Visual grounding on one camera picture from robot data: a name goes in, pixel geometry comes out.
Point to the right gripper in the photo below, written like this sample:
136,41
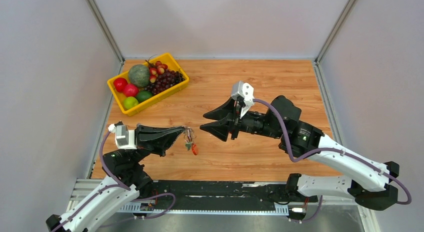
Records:
220,128

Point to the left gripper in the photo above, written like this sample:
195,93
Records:
156,139

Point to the metal key holder red handle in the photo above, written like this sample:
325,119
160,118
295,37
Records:
189,136

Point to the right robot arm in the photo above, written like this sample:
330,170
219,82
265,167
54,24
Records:
367,182

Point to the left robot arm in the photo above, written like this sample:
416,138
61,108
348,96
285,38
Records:
125,181

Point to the key with green tag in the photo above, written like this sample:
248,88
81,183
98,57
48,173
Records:
188,145

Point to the light green apple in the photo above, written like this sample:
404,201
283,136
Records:
130,102

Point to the dark green lime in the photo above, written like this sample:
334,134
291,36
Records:
143,95

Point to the pink red apple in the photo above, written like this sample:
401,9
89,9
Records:
130,90

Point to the dark purple grape bunch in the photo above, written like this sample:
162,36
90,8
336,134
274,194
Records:
170,79

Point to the green melon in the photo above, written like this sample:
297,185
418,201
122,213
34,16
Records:
139,75

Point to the red cherries bunch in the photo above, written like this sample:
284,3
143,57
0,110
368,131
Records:
157,70

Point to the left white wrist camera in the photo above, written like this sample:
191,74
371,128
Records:
123,137

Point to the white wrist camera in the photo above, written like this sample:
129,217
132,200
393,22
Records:
244,92
123,137

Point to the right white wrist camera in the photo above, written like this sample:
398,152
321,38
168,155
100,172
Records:
244,92

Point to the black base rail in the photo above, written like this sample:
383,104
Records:
218,198

